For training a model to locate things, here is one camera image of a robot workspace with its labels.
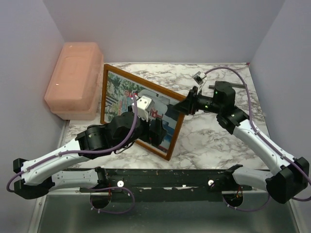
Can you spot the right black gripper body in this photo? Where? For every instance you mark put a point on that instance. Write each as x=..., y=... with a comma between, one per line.
x=200, y=102

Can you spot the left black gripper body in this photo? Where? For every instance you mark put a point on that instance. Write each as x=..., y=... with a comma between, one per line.
x=145, y=133

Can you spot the brown wooden picture frame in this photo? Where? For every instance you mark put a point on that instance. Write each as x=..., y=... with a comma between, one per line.
x=177, y=136

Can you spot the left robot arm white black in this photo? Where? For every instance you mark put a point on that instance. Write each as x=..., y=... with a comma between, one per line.
x=40, y=176

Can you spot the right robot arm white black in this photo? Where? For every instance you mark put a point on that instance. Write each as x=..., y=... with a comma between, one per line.
x=287, y=175

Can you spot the pink plastic storage box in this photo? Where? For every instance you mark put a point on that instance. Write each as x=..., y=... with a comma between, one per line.
x=74, y=89

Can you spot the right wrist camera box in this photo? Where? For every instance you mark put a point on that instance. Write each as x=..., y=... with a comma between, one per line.
x=199, y=78

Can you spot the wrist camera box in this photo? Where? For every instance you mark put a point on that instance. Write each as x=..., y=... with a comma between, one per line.
x=144, y=105
x=199, y=78

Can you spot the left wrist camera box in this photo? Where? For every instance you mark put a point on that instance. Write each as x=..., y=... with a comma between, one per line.
x=144, y=105

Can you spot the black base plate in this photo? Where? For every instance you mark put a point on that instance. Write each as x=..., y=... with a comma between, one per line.
x=150, y=185

